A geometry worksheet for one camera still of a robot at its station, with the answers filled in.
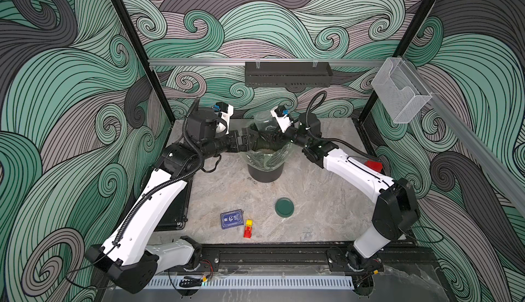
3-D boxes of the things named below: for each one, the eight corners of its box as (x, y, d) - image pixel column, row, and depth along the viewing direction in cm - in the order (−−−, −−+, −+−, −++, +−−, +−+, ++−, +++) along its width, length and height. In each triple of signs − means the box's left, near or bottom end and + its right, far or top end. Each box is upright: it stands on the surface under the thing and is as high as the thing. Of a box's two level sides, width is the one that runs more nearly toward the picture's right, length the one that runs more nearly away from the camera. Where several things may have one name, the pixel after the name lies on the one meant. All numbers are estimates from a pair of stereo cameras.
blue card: (221, 229, 82) (221, 228, 80) (220, 215, 86) (220, 213, 84) (245, 225, 84) (245, 223, 82) (243, 211, 87) (243, 209, 86)
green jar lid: (275, 217, 86) (275, 215, 84) (274, 199, 91) (274, 197, 90) (294, 217, 86) (295, 215, 84) (292, 199, 91) (293, 197, 90)
